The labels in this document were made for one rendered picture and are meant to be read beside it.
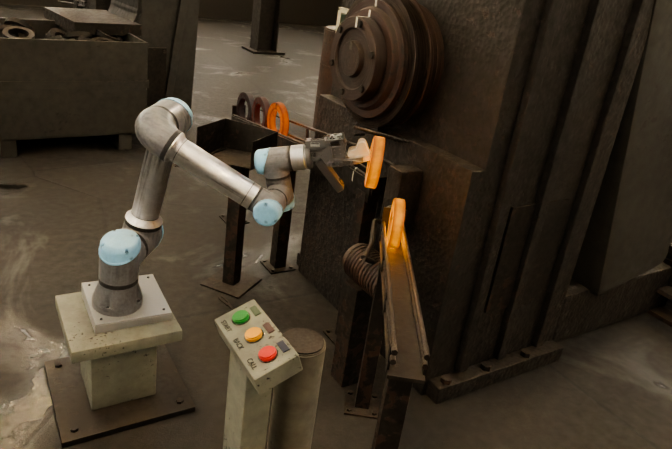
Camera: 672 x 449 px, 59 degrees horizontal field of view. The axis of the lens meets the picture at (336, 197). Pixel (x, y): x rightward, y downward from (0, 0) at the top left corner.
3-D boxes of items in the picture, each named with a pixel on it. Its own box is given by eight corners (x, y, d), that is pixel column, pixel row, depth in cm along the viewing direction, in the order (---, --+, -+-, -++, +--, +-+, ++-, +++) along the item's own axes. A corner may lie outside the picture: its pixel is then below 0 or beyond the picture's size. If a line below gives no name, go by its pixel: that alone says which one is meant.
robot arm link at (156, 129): (130, 108, 156) (288, 207, 161) (148, 98, 167) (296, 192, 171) (113, 142, 161) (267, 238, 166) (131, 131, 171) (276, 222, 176)
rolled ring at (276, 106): (263, 112, 290) (270, 112, 291) (271, 147, 285) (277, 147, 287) (277, 95, 274) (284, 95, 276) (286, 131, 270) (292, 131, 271)
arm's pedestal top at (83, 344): (71, 364, 170) (71, 352, 168) (55, 305, 194) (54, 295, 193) (182, 340, 186) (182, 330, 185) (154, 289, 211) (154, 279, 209)
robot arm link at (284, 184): (265, 219, 176) (258, 184, 172) (273, 204, 186) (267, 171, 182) (290, 217, 174) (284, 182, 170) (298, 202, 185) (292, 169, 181)
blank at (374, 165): (384, 133, 180) (373, 131, 180) (386, 142, 165) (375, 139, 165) (374, 182, 184) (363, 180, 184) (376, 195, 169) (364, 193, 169)
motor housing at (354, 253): (351, 362, 229) (372, 238, 209) (384, 399, 212) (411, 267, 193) (322, 370, 222) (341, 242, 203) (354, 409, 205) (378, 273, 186)
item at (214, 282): (215, 263, 286) (225, 118, 259) (263, 280, 277) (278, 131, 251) (189, 281, 268) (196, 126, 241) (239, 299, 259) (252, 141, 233)
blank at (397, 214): (395, 254, 186) (384, 252, 187) (400, 206, 191) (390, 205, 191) (401, 243, 172) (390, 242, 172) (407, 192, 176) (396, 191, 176)
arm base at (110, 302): (100, 321, 178) (101, 293, 174) (85, 294, 188) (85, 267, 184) (149, 310, 187) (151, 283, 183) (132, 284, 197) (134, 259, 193)
